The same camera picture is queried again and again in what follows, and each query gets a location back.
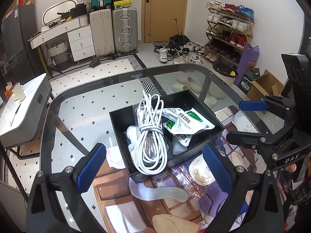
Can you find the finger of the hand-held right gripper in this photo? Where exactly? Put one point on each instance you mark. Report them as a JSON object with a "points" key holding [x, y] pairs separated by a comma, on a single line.
{"points": [[254, 105], [245, 138]]}

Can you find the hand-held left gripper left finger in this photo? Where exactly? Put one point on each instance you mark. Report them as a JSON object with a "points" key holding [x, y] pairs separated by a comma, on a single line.
{"points": [[90, 170]]}

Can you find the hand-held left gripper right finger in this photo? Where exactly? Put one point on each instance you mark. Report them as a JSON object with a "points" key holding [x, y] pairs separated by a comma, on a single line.
{"points": [[217, 172]]}

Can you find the white red-label packet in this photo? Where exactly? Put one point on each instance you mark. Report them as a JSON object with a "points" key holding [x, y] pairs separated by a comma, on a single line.
{"points": [[183, 139]]}

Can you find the black storage box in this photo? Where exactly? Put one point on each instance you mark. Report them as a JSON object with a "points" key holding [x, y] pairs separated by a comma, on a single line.
{"points": [[121, 128]]}

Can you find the white foam piece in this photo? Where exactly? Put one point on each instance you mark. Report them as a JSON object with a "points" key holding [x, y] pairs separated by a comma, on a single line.
{"points": [[131, 136]]}

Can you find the white green medicine packet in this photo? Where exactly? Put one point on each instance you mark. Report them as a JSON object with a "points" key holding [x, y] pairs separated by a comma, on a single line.
{"points": [[192, 121]]}

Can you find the person's right forearm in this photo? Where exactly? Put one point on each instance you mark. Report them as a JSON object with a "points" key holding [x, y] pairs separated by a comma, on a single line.
{"points": [[301, 194]]}

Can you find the person's right hand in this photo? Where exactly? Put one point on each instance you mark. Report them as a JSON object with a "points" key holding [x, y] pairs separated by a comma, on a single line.
{"points": [[291, 168]]}

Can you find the open cardboard box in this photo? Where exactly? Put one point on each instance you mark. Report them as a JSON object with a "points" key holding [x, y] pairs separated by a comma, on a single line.
{"points": [[262, 87]]}

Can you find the dark green box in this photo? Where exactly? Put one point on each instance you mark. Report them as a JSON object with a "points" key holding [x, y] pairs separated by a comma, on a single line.
{"points": [[246, 82]]}

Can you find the white paper sheet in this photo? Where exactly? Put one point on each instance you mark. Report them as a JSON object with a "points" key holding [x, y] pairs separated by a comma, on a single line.
{"points": [[114, 155]]}

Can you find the beige slipper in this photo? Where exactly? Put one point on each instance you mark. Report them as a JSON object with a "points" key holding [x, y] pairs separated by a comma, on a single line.
{"points": [[181, 87], [217, 94], [192, 83], [211, 102]]}

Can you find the purple bag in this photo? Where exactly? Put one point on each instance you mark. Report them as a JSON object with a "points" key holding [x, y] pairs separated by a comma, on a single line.
{"points": [[246, 63]]}

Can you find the wooden shoe rack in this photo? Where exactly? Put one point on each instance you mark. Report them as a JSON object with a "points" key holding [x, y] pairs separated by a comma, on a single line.
{"points": [[251, 25]]}

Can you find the glass table top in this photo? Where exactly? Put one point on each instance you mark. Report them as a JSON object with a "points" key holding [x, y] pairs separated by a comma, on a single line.
{"points": [[80, 89]]}

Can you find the rows of racked shoes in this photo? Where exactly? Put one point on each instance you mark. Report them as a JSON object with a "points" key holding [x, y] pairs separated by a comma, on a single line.
{"points": [[230, 24]]}

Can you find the white low cabinet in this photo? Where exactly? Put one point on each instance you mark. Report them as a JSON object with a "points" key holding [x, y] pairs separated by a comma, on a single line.
{"points": [[31, 97]]}

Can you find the pile of loose shoes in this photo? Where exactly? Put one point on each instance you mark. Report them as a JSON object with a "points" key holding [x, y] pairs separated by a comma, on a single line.
{"points": [[175, 52]]}

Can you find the black umbrella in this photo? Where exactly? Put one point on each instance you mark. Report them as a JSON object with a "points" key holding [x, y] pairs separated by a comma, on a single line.
{"points": [[178, 38]]}

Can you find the white cup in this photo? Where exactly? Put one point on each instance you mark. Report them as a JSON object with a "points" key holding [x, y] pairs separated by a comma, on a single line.
{"points": [[19, 92]]}

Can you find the small black appliance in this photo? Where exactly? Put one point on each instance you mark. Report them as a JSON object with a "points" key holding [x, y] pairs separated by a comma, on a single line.
{"points": [[94, 63]]}

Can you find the wicker basket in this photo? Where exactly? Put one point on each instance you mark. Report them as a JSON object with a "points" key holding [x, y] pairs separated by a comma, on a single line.
{"points": [[58, 55]]}

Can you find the wooden door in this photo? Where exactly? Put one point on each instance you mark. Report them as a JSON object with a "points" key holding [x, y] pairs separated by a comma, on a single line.
{"points": [[165, 12]]}

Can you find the white vanity desk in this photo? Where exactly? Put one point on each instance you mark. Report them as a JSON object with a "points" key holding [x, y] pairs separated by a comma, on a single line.
{"points": [[81, 41]]}

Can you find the beige suitcase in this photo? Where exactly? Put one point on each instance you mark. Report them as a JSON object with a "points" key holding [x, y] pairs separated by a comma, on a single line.
{"points": [[102, 32]]}

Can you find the silver suitcase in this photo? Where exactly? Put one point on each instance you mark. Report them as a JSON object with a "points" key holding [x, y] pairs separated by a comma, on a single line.
{"points": [[125, 29]]}

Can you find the black refrigerator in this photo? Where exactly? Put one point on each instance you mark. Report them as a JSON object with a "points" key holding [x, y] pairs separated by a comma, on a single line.
{"points": [[19, 41]]}

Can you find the black bag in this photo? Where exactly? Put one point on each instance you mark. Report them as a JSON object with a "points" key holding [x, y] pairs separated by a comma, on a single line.
{"points": [[79, 10]]}

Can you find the oval mirror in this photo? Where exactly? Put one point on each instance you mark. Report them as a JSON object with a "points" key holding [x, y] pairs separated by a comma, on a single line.
{"points": [[52, 11]]}

